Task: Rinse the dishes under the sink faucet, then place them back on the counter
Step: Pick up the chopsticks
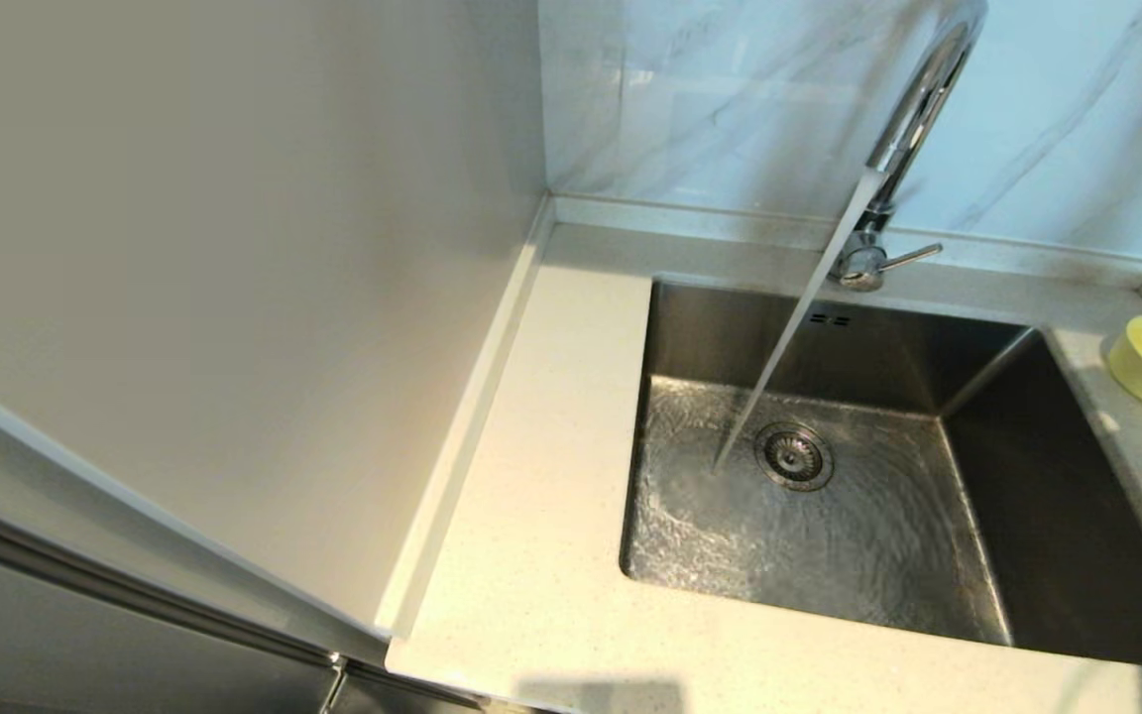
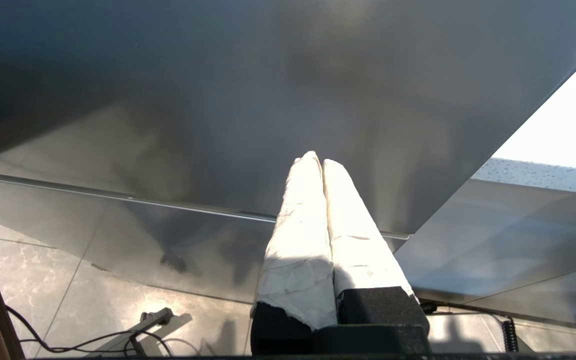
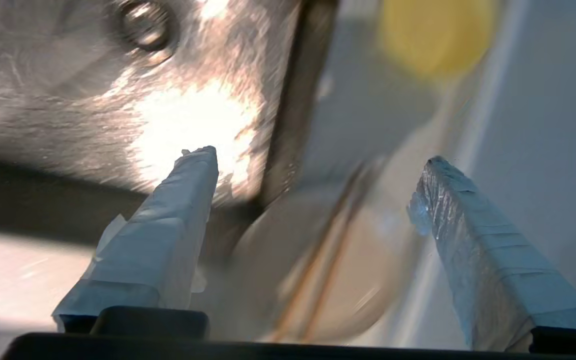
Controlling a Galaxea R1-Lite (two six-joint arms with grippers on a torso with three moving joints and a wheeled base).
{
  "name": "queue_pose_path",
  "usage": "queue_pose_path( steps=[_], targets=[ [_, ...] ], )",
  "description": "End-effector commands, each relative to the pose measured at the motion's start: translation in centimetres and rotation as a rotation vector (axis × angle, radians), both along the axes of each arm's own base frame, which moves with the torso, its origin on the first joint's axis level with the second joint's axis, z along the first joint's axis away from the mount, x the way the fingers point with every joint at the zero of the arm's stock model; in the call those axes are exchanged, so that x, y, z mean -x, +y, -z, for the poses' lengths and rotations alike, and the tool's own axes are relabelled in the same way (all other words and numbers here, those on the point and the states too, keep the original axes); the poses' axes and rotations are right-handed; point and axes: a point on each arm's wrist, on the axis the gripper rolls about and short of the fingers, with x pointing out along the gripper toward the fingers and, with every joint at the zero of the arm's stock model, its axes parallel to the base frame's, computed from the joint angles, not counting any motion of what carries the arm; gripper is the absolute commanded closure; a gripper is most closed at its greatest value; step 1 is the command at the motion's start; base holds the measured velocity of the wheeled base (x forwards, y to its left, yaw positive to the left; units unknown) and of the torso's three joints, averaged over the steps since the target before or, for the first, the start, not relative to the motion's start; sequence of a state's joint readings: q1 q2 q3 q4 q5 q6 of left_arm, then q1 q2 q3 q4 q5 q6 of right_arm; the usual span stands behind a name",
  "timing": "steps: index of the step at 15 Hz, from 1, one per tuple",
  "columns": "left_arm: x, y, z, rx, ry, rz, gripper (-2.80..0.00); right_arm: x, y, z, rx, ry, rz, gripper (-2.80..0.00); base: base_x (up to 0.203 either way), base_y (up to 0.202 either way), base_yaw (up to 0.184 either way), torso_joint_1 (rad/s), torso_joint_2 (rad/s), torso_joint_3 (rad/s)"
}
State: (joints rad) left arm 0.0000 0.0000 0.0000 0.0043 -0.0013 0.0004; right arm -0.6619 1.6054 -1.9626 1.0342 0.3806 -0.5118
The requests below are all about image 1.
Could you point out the running water stream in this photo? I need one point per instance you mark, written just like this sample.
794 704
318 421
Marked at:
777 359

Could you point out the stainless steel sink basin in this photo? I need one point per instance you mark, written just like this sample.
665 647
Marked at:
878 575

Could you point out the tall grey cabinet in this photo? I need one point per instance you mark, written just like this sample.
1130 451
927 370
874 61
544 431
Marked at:
184 297

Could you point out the round metal drain strainer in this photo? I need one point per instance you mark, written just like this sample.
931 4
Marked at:
794 456

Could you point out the speckled counter upstand strip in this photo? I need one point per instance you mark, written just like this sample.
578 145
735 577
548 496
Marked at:
462 426
710 220

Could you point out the chrome gooseneck faucet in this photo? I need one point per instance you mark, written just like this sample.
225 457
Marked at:
931 99

